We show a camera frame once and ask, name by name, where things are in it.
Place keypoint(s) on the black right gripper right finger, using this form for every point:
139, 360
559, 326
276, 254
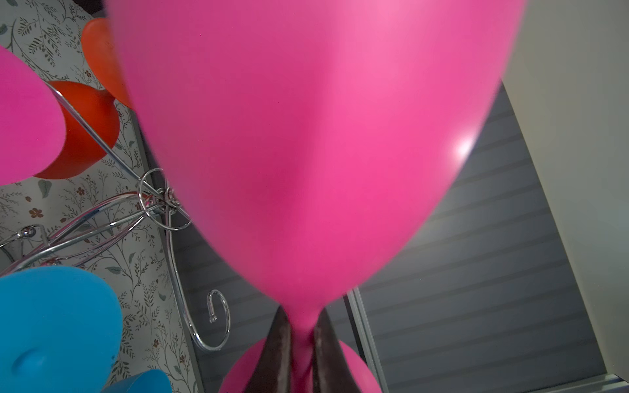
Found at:
331, 373

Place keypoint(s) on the pink wine glass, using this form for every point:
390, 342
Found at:
33, 129
309, 140

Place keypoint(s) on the blue wine glass near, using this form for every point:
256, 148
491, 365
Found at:
61, 331

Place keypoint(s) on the red wine glass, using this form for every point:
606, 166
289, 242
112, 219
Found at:
95, 106

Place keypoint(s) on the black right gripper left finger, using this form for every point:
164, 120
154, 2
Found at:
273, 371

